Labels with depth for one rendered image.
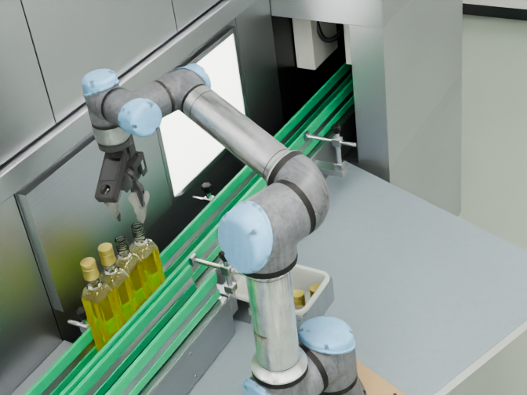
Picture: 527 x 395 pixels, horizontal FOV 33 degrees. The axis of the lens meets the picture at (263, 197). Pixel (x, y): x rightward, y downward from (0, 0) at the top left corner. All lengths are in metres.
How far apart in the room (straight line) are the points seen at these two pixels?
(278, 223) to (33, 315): 0.81
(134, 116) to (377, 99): 1.20
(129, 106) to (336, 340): 0.64
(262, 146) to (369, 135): 1.21
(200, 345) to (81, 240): 0.38
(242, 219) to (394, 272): 1.02
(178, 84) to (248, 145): 0.22
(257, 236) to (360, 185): 1.34
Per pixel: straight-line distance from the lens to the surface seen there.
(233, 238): 1.59
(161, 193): 2.43
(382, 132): 2.87
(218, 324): 2.28
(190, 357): 2.21
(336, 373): 1.93
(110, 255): 2.07
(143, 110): 1.78
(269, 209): 1.57
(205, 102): 1.81
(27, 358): 2.22
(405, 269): 2.52
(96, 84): 1.86
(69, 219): 2.15
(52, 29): 2.06
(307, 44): 2.99
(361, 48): 2.76
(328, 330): 1.93
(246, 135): 1.74
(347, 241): 2.63
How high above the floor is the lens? 2.36
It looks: 34 degrees down
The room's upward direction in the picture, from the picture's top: 8 degrees counter-clockwise
